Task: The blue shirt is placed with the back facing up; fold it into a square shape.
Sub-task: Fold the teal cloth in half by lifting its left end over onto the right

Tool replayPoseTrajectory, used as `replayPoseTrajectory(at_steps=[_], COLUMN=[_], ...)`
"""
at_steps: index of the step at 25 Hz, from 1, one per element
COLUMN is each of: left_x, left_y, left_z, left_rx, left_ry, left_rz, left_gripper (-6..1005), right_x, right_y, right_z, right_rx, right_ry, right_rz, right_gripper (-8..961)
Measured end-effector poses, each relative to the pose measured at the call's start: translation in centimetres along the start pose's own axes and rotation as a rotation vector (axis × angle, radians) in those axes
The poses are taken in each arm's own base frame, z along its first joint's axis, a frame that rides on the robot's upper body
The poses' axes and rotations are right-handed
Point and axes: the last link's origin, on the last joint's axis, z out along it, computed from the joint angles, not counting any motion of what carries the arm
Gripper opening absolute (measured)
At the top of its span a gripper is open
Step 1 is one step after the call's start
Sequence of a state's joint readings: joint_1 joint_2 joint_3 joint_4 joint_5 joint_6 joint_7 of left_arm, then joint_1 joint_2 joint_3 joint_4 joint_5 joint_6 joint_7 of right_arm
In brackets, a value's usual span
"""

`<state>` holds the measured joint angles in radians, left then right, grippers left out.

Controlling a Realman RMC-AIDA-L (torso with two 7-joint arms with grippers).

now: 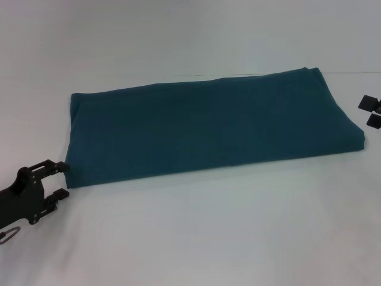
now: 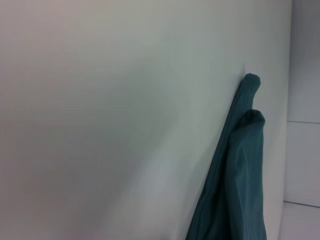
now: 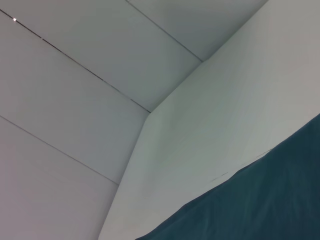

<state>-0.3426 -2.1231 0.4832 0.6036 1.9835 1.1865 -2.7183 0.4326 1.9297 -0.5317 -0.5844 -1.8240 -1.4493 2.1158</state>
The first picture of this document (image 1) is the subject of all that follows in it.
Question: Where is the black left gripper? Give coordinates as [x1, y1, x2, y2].
[0, 159, 71, 231]

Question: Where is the teal blue shirt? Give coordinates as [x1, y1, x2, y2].
[65, 67, 366, 191]

